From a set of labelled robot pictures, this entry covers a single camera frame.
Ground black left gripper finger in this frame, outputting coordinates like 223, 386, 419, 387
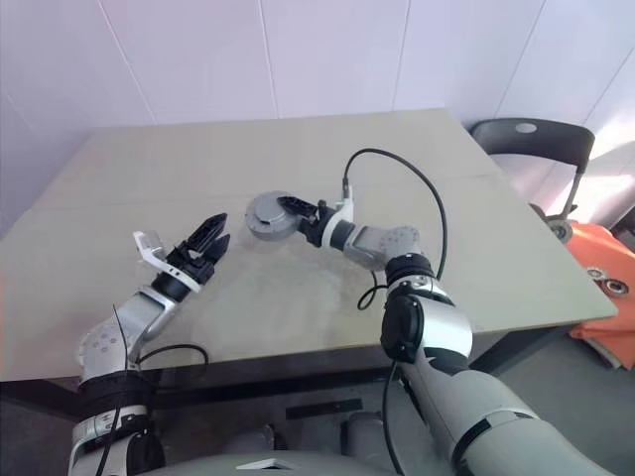
204, 234, 232, 263
190, 211, 229, 247

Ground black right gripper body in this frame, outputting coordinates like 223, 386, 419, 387
296, 199, 333, 248

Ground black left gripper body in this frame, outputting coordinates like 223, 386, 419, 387
166, 239, 220, 288

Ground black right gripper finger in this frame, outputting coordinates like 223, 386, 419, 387
276, 195, 319, 217

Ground grey lid with circuit board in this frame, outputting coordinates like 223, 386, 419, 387
246, 190, 301, 228

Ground black flat floor strip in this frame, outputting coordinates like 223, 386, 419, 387
285, 398, 365, 423

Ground dark grey rounded shape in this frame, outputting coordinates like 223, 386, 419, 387
340, 410, 399, 451
225, 422, 290, 451

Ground grey robot torso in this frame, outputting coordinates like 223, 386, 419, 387
161, 434, 450, 476

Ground black chair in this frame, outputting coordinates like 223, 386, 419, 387
468, 117, 596, 244

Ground orange machine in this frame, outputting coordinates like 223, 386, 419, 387
568, 220, 635, 371

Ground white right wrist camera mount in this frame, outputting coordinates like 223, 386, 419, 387
319, 185, 356, 249

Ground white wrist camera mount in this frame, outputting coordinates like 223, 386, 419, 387
132, 230, 204, 294
319, 185, 356, 249

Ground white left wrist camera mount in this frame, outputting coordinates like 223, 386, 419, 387
132, 230, 204, 294

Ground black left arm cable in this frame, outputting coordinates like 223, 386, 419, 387
96, 302, 209, 476

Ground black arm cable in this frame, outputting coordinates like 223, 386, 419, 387
340, 148, 447, 312
96, 302, 209, 476

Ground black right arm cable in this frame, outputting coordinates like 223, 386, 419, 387
340, 148, 447, 312

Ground thin black torso cable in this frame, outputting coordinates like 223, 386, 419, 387
380, 360, 406, 476

